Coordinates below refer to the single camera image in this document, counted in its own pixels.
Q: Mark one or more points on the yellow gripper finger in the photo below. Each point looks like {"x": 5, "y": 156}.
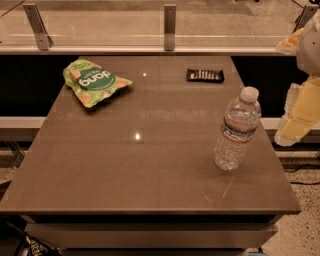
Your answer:
{"x": 302, "y": 112}
{"x": 290, "y": 45}

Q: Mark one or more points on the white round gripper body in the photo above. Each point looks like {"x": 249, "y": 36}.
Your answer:
{"x": 310, "y": 53}

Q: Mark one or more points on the clear plastic water bottle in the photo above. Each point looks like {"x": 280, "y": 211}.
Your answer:
{"x": 239, "y": 124}

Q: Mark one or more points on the green rice chip bag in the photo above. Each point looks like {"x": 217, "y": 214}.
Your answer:
{"x": 91, "y": 83}

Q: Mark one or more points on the dark snack bar wrapper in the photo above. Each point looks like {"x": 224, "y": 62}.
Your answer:
{"x": 210, "y": 76}

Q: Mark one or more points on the glass railing panel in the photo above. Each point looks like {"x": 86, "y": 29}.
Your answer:
{"x": 215, "y": 23}

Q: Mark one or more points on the right metal railing bracket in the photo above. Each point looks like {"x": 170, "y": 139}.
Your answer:
{"x": 307, "y": 13}

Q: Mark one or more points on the metal railing bracket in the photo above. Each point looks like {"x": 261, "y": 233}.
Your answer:
{"x": 307, "y": 13}
{"x": 43, "y": 40}
{"x": 169, "y": 26}

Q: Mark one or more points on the middle metal railing bracket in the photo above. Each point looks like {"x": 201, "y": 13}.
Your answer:
{"x": 169, "y": 26}

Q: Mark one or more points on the left metal railing bracket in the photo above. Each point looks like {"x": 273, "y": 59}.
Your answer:
{"x": 43, "y": 40}

